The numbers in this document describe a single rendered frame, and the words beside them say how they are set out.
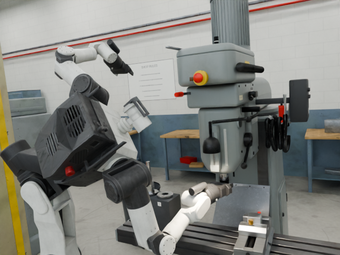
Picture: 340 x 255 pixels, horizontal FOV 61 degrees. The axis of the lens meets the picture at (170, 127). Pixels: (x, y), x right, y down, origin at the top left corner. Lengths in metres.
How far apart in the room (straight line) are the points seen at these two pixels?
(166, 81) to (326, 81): 3.02
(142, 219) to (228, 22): 1.04
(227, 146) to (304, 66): 4.32
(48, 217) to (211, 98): 0.83
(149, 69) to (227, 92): 5.28
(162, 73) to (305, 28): 2.83
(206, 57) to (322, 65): 4.44
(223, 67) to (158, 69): 5.23
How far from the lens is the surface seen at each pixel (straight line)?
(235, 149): 1.35
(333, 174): 5.18
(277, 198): 1.90
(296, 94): 1.55
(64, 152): 1.04
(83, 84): 1.22
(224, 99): 1.27
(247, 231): 1.46
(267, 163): 1.80
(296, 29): 5.62
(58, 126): 1.09
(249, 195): 1.85
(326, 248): 1.59
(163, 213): 1.61
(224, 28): 1.58
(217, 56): 1.19
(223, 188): 1.41
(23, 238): 2.78
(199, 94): 1.31
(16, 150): 1.33
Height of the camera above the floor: 1.72
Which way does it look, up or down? 7 degrees down
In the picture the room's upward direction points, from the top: 4 degrees counter-clockwise
